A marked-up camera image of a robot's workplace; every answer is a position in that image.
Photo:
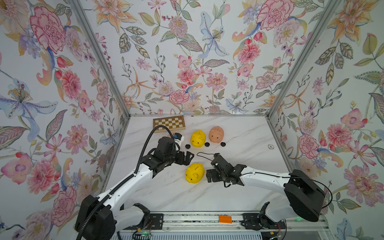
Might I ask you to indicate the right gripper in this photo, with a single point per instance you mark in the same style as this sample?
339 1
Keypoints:
213 172

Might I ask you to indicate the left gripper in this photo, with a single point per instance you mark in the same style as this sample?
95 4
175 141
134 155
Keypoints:
187 160

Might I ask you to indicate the yellow piggy bank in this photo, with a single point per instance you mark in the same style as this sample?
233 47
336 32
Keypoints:
198 139
195 173

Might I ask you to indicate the pink piggy bank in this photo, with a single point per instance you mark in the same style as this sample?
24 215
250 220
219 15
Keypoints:
216 135

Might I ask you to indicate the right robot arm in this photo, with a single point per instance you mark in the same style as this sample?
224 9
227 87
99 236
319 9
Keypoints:
300 196

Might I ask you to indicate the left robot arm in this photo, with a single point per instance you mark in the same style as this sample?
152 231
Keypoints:
101 217

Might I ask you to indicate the wooden chessboard box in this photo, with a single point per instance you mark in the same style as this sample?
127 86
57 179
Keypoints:
173 123

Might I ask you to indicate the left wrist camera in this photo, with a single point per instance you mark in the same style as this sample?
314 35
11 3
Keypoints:
179 138

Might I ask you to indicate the orange tag on rail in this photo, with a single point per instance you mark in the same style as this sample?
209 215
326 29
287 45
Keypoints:
225 219

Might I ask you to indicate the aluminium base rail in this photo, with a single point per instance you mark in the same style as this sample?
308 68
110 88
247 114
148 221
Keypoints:
242 221

